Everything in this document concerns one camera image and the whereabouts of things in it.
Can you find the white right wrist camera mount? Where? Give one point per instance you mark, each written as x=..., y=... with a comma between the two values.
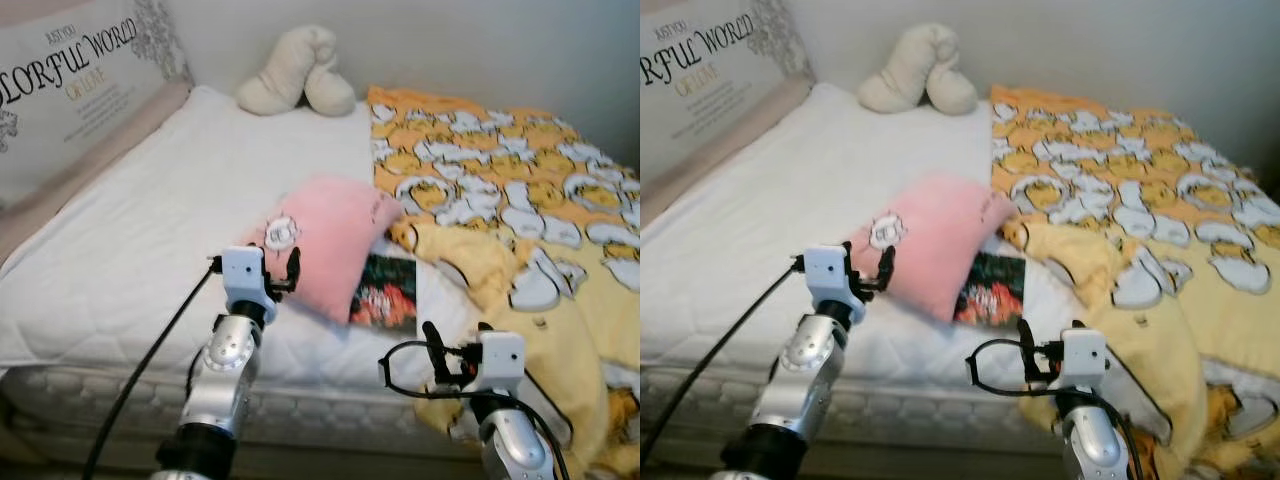
x=1083, y=358
x=497, y=362

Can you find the pink pillow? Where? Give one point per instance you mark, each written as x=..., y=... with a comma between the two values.
x=940, y=235
x=330, y=235

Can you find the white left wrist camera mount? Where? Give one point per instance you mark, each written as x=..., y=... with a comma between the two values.
x=825, y=272
x=242, y=272

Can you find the dark book with red cover art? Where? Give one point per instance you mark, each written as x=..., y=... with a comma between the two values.
x=992, y=290
x=385, y=295

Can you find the cream plush toy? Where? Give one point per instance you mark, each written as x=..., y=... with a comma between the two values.
x=915, y=65
x=290, y=70

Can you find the white printed headboard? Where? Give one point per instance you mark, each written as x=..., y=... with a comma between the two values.
x=70, y=90
x=700, y=90

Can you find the orange yellow cartoon blanket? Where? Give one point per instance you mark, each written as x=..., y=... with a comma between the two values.
x=500, y=180
x=1130, y=180

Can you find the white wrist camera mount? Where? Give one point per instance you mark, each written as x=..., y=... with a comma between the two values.
x=1083, y=358
x=825, y=272
x=497, y=362
x=242, y=272

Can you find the white quilted mattress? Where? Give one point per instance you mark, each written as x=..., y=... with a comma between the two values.
x=170, y=220
x=790, y=200

